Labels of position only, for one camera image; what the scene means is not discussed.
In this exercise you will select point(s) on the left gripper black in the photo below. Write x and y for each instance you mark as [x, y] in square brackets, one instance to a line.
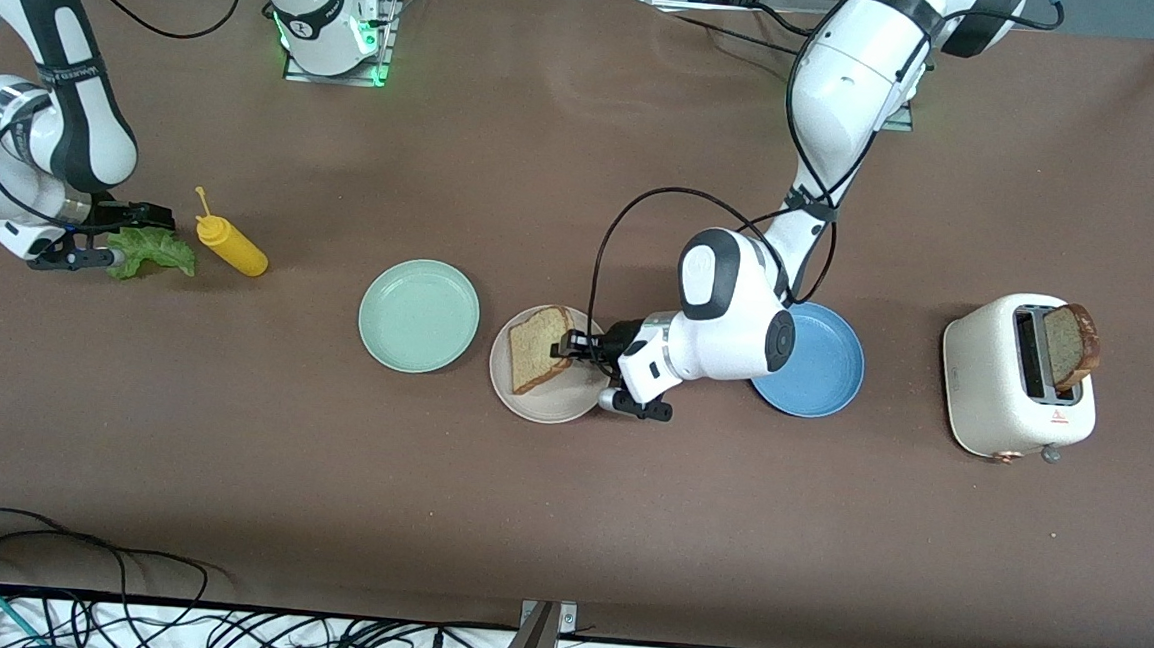
[619, 342]

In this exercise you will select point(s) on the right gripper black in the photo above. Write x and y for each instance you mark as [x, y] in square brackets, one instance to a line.
[115, 214]

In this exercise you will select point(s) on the brown bread slice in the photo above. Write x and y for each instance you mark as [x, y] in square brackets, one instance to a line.
[539, 347]
[1072, 344]

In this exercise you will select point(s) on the green lettuce leaf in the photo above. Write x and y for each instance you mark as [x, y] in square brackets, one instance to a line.
[156, 250]

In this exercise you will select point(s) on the yellow mustard squeeze bottle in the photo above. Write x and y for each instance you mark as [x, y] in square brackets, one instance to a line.
[231, 248]

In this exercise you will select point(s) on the beige round plate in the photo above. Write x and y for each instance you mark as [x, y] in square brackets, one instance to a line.
[552, 408]

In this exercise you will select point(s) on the green round plate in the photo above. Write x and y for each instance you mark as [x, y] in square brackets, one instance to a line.
[418, 316]

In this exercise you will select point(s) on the blue round plate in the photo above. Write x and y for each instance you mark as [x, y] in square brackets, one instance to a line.
[824, 379]

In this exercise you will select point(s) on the white two-slot toaster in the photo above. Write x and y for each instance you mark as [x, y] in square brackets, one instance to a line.
[983, 399]

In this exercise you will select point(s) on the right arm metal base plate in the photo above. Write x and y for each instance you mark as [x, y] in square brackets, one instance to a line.
[302, 77]

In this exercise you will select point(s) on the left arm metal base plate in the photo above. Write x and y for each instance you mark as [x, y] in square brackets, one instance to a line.
[900, 118]

